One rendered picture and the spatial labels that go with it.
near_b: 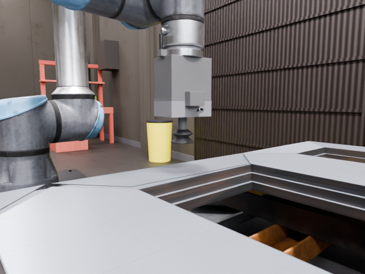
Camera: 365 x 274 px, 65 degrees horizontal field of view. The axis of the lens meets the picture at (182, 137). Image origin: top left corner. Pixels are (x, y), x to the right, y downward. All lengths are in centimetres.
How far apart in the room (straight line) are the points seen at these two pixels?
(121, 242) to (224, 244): 9
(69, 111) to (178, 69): 41
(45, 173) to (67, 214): 46
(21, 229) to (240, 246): 21
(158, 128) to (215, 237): 439
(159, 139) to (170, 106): 420
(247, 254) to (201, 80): 33
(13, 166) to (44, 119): 13
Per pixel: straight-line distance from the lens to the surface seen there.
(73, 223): 33
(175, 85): 48
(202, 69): 51
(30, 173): 78
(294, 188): 55
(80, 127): 83
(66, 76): 85
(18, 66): 1164
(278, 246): 69
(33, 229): 33
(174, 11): 51
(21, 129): 78
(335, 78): 305
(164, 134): 468
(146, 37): 575
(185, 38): 50
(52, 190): 45
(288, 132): 330
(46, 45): 1187
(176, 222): 31
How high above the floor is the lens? 99
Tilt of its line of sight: 7 degrees down
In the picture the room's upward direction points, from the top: straight up
